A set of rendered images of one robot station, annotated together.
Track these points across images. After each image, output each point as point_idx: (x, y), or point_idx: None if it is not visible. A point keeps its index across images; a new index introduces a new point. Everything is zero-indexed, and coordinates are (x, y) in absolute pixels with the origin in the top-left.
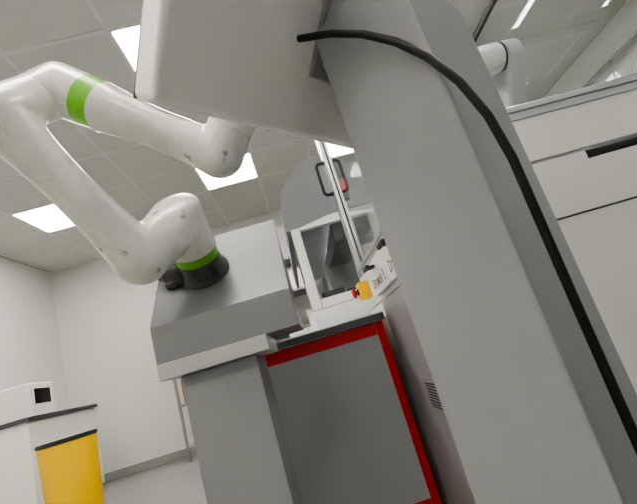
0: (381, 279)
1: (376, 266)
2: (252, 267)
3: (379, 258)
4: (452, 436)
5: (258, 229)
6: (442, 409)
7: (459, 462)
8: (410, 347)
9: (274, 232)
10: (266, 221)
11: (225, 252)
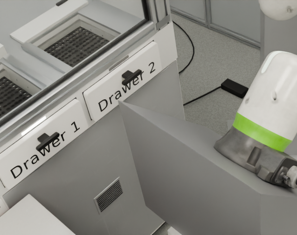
0: (59, 140)
1: (52, 130)
2: (205, 134)
3: (73, 111)
4: (122, 207)
5: (145, 114)
6: (121, 193)
7: (122, 222)
8: (77, 187)
9: (142, 107)
10: (124, 104)
11: (204, 144)
